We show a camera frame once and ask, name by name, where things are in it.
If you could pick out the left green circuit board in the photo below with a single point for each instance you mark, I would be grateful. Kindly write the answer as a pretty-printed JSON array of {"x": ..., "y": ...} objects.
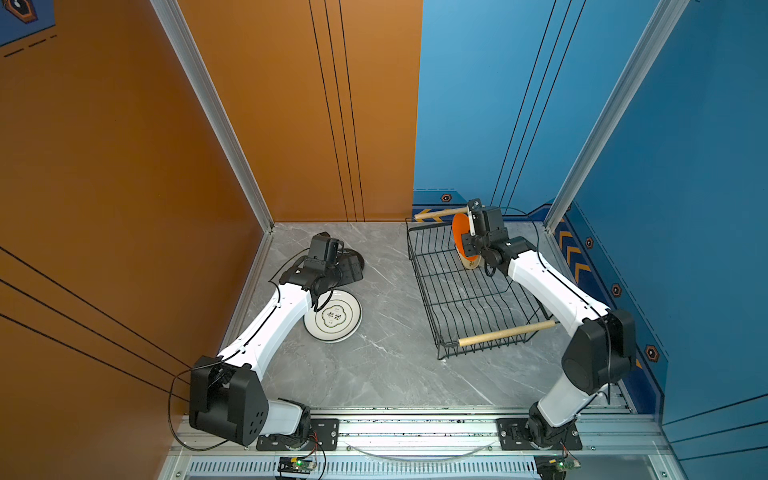
[{"x": 296, "y": 467}]

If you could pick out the far wooden rack handle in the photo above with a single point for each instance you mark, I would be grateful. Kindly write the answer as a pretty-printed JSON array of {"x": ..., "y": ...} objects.
[{"x": 425, "y": 215}]

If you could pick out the beige small plate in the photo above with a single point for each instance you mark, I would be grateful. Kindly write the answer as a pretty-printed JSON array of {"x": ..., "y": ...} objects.
[{"x": 471, "y": 263}]

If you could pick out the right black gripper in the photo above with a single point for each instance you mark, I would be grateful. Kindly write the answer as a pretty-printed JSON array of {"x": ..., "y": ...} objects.
[{"x": 466, "y": 245}]

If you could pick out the wooden rack handle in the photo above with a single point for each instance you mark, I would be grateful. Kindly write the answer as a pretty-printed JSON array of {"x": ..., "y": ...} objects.
[
  {"x": 425, "y": 215},
  {"x": 507, "y": 333}
]

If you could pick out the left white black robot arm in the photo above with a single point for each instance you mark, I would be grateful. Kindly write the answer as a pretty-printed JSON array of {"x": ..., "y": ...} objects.
[{"x": 226, "y": 396}]

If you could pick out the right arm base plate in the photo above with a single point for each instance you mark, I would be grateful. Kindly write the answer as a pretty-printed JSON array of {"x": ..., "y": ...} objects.
[{"x": 523, "y": 433}]

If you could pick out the green circuit board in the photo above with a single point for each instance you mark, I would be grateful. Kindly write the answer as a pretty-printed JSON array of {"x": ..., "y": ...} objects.
[
  {"x": 296, "y": 467},
  {"x": 551, "y": 468}
]

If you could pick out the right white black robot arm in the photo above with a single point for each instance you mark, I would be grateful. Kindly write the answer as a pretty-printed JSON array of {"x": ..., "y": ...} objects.
[{"x": 602, "y": 345}]

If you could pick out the right green circuit board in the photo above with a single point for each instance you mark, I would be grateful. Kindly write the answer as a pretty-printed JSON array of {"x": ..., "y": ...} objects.
[{"x": 551, "y": 468}]

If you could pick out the orange small plate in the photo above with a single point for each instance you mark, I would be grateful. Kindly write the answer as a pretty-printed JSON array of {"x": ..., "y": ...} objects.
[{"x": 459, "y": 227}]

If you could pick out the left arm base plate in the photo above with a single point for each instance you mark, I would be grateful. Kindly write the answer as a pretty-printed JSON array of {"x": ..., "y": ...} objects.
[{"x": 321, "y": 433}]

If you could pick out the black small plate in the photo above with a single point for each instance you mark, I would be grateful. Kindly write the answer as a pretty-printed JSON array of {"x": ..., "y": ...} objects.
[{"x": 352, "y": 265}]

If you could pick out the near wooden rack handle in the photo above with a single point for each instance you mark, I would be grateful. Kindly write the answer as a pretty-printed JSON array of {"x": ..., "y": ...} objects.
[{"x": 507, "y": 333}]

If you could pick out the black wire dish rack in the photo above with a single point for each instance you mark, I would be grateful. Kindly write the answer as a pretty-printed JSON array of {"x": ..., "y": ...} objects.
[{"x": 462, "y": 303}]

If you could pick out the aluminium front rail frame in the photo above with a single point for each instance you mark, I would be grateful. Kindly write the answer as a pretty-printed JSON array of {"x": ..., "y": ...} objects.
[{"x": 440, "y": 443}]

